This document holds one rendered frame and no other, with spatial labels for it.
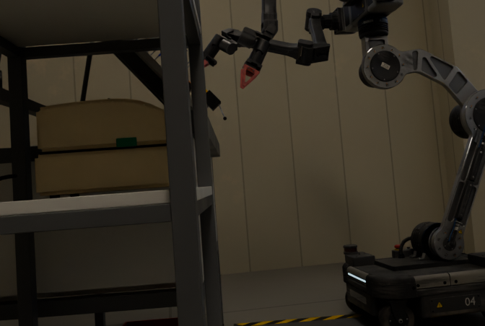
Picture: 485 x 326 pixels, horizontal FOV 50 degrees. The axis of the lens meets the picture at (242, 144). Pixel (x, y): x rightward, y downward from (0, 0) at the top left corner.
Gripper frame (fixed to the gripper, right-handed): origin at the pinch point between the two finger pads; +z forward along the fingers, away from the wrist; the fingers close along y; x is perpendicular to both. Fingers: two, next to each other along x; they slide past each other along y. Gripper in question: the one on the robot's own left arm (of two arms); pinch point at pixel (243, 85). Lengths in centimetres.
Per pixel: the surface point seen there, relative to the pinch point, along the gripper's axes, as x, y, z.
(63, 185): -27, 95, 57
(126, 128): -21, 96, 42
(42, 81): -125, -192, 17
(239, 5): -21, -192, -103
